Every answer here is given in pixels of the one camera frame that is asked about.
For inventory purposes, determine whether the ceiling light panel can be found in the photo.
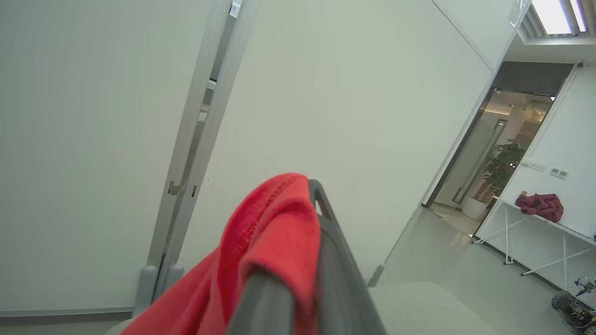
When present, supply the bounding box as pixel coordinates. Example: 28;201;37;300
531;0;588;36

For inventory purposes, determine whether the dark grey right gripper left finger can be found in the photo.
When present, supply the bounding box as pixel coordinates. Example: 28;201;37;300
225;270;297;335

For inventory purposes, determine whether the white plant pot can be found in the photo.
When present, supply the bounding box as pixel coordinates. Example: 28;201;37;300
461;195;488;221

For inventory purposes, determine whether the green potted plant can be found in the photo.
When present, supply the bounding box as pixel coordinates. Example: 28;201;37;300
483;139;528;197

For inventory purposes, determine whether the small wheeled robot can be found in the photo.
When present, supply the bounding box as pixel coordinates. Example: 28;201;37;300
551;276;596;334

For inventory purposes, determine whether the grey double partition post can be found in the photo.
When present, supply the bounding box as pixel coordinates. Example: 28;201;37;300
132;0;262;318

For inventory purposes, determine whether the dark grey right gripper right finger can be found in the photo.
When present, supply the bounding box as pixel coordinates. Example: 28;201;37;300
307;179;387;335

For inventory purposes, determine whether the grey partition bottom rail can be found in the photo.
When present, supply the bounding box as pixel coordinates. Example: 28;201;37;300
0;306;135;322

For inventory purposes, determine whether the white folding table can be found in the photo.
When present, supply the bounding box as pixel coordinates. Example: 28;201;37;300
470;195;596;278

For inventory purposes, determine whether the glass door with long handle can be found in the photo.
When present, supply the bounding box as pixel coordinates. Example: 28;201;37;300
421;87;509;209

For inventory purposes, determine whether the red and white garment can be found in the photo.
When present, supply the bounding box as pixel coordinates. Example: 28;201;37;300
120;173;322;335

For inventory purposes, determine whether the maroon cloth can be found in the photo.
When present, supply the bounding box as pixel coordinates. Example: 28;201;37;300
514;193;565;223

